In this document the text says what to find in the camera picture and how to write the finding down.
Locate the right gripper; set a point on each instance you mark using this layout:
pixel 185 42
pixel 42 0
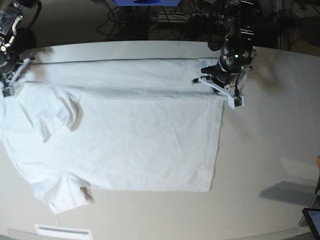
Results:
pixel 7 66

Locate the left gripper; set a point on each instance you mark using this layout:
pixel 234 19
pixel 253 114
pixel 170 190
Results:
pixel 226 80

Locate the white T-shirt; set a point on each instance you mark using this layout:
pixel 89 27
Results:
pixel 120 125

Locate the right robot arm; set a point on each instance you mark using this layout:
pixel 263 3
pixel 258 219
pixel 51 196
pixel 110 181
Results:
pixel 13 39

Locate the blue box overhead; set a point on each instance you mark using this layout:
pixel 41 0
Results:
pixel 163 3

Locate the white paper label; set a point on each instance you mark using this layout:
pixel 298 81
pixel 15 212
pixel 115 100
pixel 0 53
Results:
pixel 63 232

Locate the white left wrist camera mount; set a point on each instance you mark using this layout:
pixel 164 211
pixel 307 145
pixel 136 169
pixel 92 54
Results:
pixel 233 100

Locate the tablet with dark frame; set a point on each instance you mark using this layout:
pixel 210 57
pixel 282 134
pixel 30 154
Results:
pixel 312 217

